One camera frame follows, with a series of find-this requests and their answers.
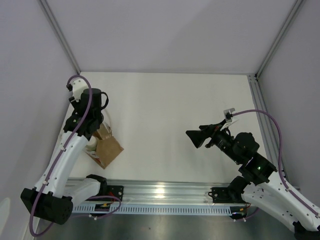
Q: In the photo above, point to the left aluminium frame post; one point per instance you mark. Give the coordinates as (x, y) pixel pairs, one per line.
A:
(55, 26)

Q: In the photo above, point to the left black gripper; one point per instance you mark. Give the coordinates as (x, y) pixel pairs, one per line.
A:
(75, 104)

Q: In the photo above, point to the green liquid bottle white cap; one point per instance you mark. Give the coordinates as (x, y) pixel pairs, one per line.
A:
(92, 144)

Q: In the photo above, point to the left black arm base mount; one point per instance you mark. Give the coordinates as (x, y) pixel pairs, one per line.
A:
(112, 192)

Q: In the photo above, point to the right side aluminium rail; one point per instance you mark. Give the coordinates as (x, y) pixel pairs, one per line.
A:
(267, 127)

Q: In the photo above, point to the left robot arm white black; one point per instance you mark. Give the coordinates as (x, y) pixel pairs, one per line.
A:
(48, 199)

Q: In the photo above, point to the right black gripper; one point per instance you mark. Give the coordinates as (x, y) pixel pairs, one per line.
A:
(206, 131)

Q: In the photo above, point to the aluminium mounting rail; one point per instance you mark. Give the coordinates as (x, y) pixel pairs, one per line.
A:
(143, 192)

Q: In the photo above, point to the white slotted cable duct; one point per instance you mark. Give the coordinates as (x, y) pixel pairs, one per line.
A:
(149, 209)

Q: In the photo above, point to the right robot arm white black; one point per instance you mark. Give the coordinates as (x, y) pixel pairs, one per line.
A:
(260, 183)

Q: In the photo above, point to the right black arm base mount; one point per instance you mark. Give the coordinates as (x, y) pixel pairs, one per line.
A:
(223, 195)

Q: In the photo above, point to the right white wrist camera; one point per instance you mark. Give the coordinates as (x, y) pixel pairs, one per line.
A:
(229, 119)

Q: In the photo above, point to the right aluminium frame post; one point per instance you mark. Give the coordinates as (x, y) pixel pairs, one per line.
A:
(280, 36)

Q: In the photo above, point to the aluminium frame post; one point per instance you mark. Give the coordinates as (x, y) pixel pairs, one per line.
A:
(280, 36)
(55, 26)

